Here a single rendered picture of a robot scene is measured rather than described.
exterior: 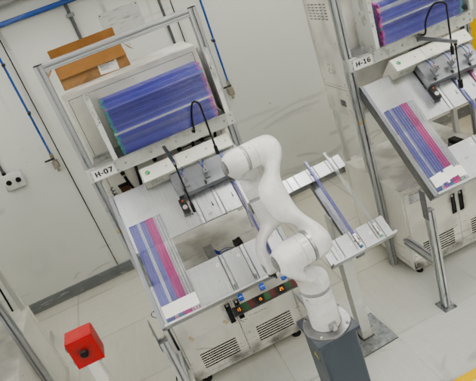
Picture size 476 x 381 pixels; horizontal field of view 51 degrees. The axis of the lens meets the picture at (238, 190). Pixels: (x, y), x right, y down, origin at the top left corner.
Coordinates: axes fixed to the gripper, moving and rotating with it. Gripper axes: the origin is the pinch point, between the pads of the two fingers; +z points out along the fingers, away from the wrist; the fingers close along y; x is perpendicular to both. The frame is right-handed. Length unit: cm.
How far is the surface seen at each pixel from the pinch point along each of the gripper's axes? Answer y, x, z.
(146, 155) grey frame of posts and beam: -34, 80, -4
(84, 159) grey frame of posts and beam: -62, 89, -8
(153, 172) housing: -34, 73, 2
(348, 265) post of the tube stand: 35.8, -5.8, 29.9
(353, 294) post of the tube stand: 34, -18, 43
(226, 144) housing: 5, 71, 2
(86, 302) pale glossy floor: -124, 85, 183
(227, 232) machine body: -8, 50, 66
